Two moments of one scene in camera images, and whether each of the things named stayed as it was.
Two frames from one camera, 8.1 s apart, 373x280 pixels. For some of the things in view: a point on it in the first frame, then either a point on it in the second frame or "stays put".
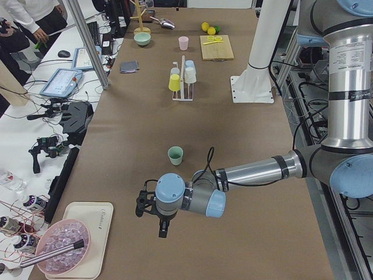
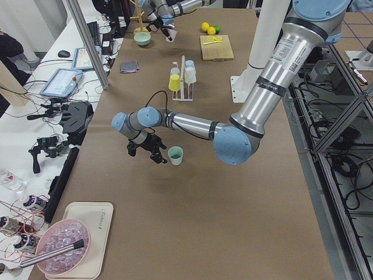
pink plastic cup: [183, 42] → [172, 34]
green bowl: [142, 39] stays put
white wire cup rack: [184, 86] stays put
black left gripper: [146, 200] → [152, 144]
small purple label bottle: [39, 202] stays put
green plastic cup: [175, 153] stays put
